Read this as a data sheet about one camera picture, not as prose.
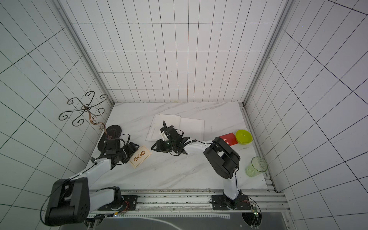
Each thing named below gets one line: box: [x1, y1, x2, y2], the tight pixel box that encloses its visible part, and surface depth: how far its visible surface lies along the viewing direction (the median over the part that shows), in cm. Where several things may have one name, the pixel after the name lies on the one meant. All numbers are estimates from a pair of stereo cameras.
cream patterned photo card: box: [129, 145, 152, 169], surface depth 91 cm
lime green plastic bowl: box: [235, 129, 253, 146], surface depth 97 cm
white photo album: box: [145, 114, 205, 142], surface depth 109 cm
